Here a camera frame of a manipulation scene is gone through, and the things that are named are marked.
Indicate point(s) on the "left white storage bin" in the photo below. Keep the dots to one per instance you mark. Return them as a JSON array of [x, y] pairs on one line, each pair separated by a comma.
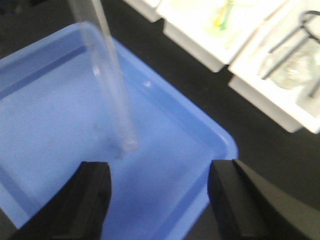
[[147, 8]]

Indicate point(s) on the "middle white storage bin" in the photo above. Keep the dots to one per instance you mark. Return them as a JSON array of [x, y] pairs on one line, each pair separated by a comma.
[[182, 24]]

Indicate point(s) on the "glass beaker with droppers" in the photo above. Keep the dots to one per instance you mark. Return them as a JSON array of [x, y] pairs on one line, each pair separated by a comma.
[[222, 21]]

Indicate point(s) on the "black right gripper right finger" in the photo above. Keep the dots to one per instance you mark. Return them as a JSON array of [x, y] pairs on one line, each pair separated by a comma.
[[249, 207]]

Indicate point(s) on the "blue plastic tray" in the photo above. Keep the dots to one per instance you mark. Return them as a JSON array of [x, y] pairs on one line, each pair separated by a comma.
[[54, 116]]

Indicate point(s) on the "right white storage bin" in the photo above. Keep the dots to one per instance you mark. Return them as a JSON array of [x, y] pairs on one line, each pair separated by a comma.
[[291, 109]]

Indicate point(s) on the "clear glass test tube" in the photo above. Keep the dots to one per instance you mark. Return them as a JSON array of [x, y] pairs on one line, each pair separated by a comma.
[[92, 22]]

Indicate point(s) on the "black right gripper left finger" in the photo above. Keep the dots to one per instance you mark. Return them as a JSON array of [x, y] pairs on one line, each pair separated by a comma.
[[77, 211]]

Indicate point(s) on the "white storage bin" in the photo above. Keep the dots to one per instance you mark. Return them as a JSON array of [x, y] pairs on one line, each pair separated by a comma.
[[182, 24], [147, 8], [291, 109]]

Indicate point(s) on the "glass flask under tripod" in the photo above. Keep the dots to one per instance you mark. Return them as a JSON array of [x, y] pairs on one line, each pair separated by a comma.
[[290, 67]]

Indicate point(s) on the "black wire tripod stand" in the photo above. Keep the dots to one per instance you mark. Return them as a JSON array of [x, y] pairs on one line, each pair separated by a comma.
[[308, 28]]

